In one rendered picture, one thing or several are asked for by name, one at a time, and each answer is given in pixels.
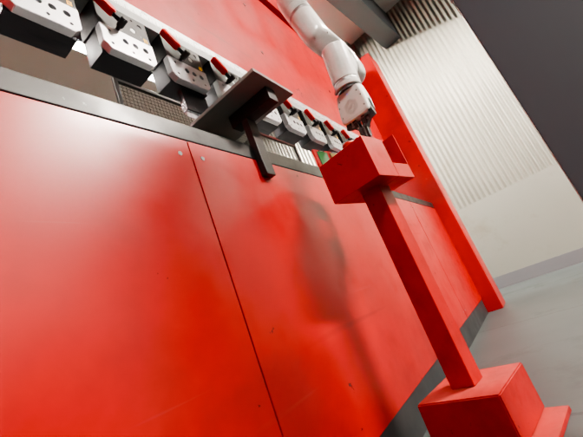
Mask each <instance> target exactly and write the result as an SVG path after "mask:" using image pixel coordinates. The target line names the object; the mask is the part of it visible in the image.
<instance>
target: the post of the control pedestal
mask: <svg viewBox="0 0 583 437"><path fill-rule="evenodd" d="M363 197H364V201H365V203H366V205H367V206H368V208H369V211H370V214H371V216H372V218H373V219H374V222H375V224H376V226H377V229H378V230H379V233H380V235H381V237H382V239H383V241H384V244H385V246H386V248H387V250H388V252H389V254H390V257H391V259H392V261H393V263H394V265H395V267H396V270H397V272H398V274H399V276H400V278H401V280H402V282H403V285H404V287H405V290H406V291H407V293H408V295H409V298H410V300H411V302H412V304H413V306H414V308H415V310H416V314H417V315H418V317H419V319H420V321H421V323H422V326H423V328H424V330H425V332H426V334H427V337H428V339H429V341H430V343H431V345H432V348H433V350H434V351H435V353H436V356H437V359H438V361H439V363H440V364H441V366H442V370H443V372H444V374H445V375H446V377H447V379H448V382H449V385H450V387H451V388H452V389H458V388H469V387H474V386H475V385H476V384H477V383H478V381H479V380H480V379H481V378H482V375H481V372H480V370H479V369H478V367H477V365H476V363H475V360H474V358H473V356H472V355H471V353H470V351H469V349H468V346H467V344H466V342H465V340H464V338H463V336H462V333H461V331H460V330H459V328H458V326H457V324H456V322H455V319H454V318H453V316H452V314H451V312H450V310H449V307H448V305H447V303H446V301H445V299H444V297H443V295H442V293H441V291H440V289H439V287H438V285H437V283H436V281H435V279H434V277H433V275H432V273H431V271H430V269H429V267H428V264H427V262H426V260H425V258H424V256H423V254H422V252H421V250H420V248H419V246H418V244H417V242H416V240H415V238H414V236H413V234H412V232H411V230H410V228H409V226H408V223H407V221H406V219H405V217H404V216H403V213H402V211H401V209H400V207H399V205H398V203H397V202H396V199H395V197H394V195H393V193H392V191H391V190H390V187H389V186H377V187H375V188H374V189H372V190H371V191H369V192H367V193H366V194H365V195H363Z"/></svg>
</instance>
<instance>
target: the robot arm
mask: <svg viewBox="0 0 583 437"><path fill-rule="evenodd" d="M276 2H277V6H278V9H279V10H280V12H281V13H282V15H283V16H284V18H285V19H286V21H287V22H288V23H289V24H290V25H291V27H292V28H293V29H294V30H295V32H296V33H297V34H298V36H299V37H300V38H301V40H302V41H303V42H304V44H305V45H306V46H307V47H308V48H309V49H310V50H311V51H313V52H314V53H316V54H317V55H319V56H320V57H322V58H323V60H324V64H325V67H326V69H327V71H328V74H329V77H330V78H331V83H332V85H333V87H334V90H335V93H334V95H335V96H338V98H337V107H338V111H339V114H340V117H341V120H342V122H343V124H344V126H346V127H347V131H349V132H351V131H354V130H357V131H359V133H360V135H362V136H366V137H371V138H373V137H372V132H371V130H370V123H371V119H372V118H373V117H374V116H375V115H376V114H377V112H376V110H375V106H374V104H373V102H372V100H371V98H370V96H369V94H368V92H367V91H366V89H365V88H364V86H363V85H362V82H363V81H364V79H365V74H366V73H365V68H364V66H363V64H362V63H361V62H360V60H359V59H358V58H357V56H356V55H355V54H354V52H353V51H352V50H351V49H350V48H349V47H348V46H347V45H346V43H345V42H343V41H342V40H341V39H340V38H339V37H338V36H336V35H335V34H334V33H333V32H332V31H331V30H329V29H328V28H327V27H326V25H325V24H324V23H323V21H322V20H321V19H320V17H319V16H318V15H317V13H316V12H315V11H314V10H313V8H312V7H311V6H310V5H309V4H308V3H307V2H306V0H276ZM361 122H362V123H361ZM362 124H363V125H362Z"/></svg>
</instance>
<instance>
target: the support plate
mask: <svg viewBox="0 0 583 437"><path fill-rule="evenodd" d="M264 86H266V87H268V88H270V89H272V90H273V91H274V93H275V95H276V96H277V99H278V103H277V104H276V105H275V106H274V107H272V108H271V109H270V110H269V111H267V112H266V113H265V114H263V115H262V116H261V117H260V118H258V119H257V120H256V121H255V122H256V124H257V123H259V122H260V121H261V120H263V119H264V118H265V117H266V116H267V115H268V114H269V113H271V112H272V111H273V110H274V109H275V108H277V107H278V106H279V105H281V104H282V103H283V102H284V101H286V100H287V99H288V98H290V97H291V96H292V95H293V92H292V91H291V90H289V89H287V88H285V87H283V86H282V85H280V84H278V83H277V82H275V81H274V80H272V79H270V78H269V77H267V76H265V75H263V74H261V73H260V72H258V71H257V70H256V69H254V68H251V69H250V70H249V71H248V72H247V73H246V74H244V75H243V76H242V77H241V78H240V79H239V80H238V81H237V82H236V83H234V84H233V85H232V86H231V87H230V88H229V89H228V90H227V91H226V92H225V93H224V94H223V95H222V96H221V97H220V98H219V99H218V100H217V101H216V102H215V103H213V104H212V105H211V106H210V107H209V108H208V109H207V110H206V111H205V112H204V113H202V114H201V115H200V116H199V117H198V118H197V119H196V120H195V121H194V122H192V123H191V124H190V125H189V127H195V128H198V129H200V130H203V131H206V132H208V133H212V134H217V135H219V136H222V137H225V138H228V139H231V140H237V139H238V138H239V137H241V136H242V135H243V134H245V133H246V132H245V130H244V131H243V132H240V131H238V130H235V129H233V128H232V125H231V122H230V121H229V116H231V115H232V114H233V113H234V112H235V111H237V110H238V109H239V108H240V107H241V106H243V105H244V104H245V103H246V102H247V101H249V100H250V99H251V98H252V97H253V96H254V95H255V94H257V93H258V92H259V91H260V89H262V88H263V87H264Z"/></svg>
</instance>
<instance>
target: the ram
mask: <svg viewBox="0 0 583 437"><path fill-rule="evenodd" d="M108 1H109V2H110V3H111V4H112V5H113V6H114V7H115V9H116V10H118V11H120V12H121V13H123V14H124V15H126V16H129V17H131V18H133V19H134V20H135V21H137V22H139V23H142V24H143V25H144V27H145V30H146V32H147V37H148V40H149V42H150V43H151V42H152V41H153V40H154V39H155V37H157V36H158V35H159V34H160V31H161V30H162V29H161V28H160V27H158V26H156V25H154V24H153V23H151V22H149V21H147V20H146V19H144V18H142V17H140V16H138V15H136V14H135V13H133V12H132V11H130V10H127V9H125V8H124V7H122V6H120V5H119V4H117V3H115V2H113V1H111V0H108ZM124 1H125V2H127V3H129V4H131V5H133V6H134V7H135V8H137V9H139V10H141V11H143V12H145V13H147V14H148V15H150V16H152V17H153V18H155V19H157V20H158V21H160V22H162V23H164V24H166V25H167V26H169V27H170V28H172V29H175V30H176V31H178V32H180V33H181V34H182V35H184V36H186V37H188V38H190V39H192V40H193V41H195V42H197V43H198V44H200V45H202V46H204V47H205V48H207V49H209V50H211V51H212V52H214V53H215V54H217V55H220V56H221V57H223V58H225V59H227V60H228V61H229V62H232V63H233V64H235V65H237V66H238V67H240V68H242V69H243V70H245V71H247V72H248V71H249V70H250V69H251V68H254V69H256V70H257V71H258V72H260V73H261V74H263V75H265V76H267V77H269V78H270V79H272V80H274V81H275V82H277V83H278V84H280V85H282V86H283V87H285V88H287V89H289V90H291V91H292V92H293V95H292V96H291V97H292V98H294V99H295V100H297V101H300V102H301V103H303V104H305V105H306V106H307V107H309V108H312V109H313V110H315V111H317V112H318V113H320V114H322V115H323V116H325V117H327V118H329V119H330V120H332V121H335V122H336V123H337V124H339V125H341V126H342V127H345V128H346V129H347V127H346V126H344V124H343V122H342V120H341V117H340V114H339V111H338V107H337V98H338V96H335V95H334V93H335V90H334V87H333V85H332V83H331V78H330V77H329V74H328V71H327V69H326V67H325V64H324V60H323V58H322V57H320V56H319V55H317V54H316V53H314V52H313V51H311V50H310V49H309V48H308V47H307V46H306V45H305V44H304V42H303V41H302V40H301V38H300V37H299V36H298V34H297V33H296V32H295V31H294V30H293V29H291V28H290V27H289V26H288V25H287V24H285V23H284V22H283V21H282V20H281V19H279V18H278V17H277V16H276V15H275V14H274V13H272V12H271V11H270V10H269V9H268V8H266V7H265V6H264V5H263V4H262V3H261V2H260V1H259V0H124ZM74 2H75V8H76V10H77V11H78V15H80V14H81V12H82V10H83V8H84V7H85V5H86V4H87V2H88V0H74ZM171 35H172V34H171ZM172 36H173V37H174V38H175V39H176V40H177V41H178V42H179V43H180V45H182V46H184V47H185V48H187V49H190V50H192V51H193V52H194V53H196V54H198V57H199V59H200V63H201V66H202V67H203V66H204V65H205V64H206V63H207V62H208V61H211V59H212V58H213V57H212V56H210V55H208V54H206V53H205V52H203V51H201V50H199V49H197V48H195V47H194V46H192V45H190V44H189V43H187V42H184V41H183V40H181V39H179V38H178V37H176V36H174V35H172ZM370 130H371V132H372V137H373V138H375V139H379V140H381V141H382V142H383V137H382V135H381V134H380V132H379V130H378V128H377V125H376V123H375V122H374V120H373V118H372V119H371V123H370Z"/></svg>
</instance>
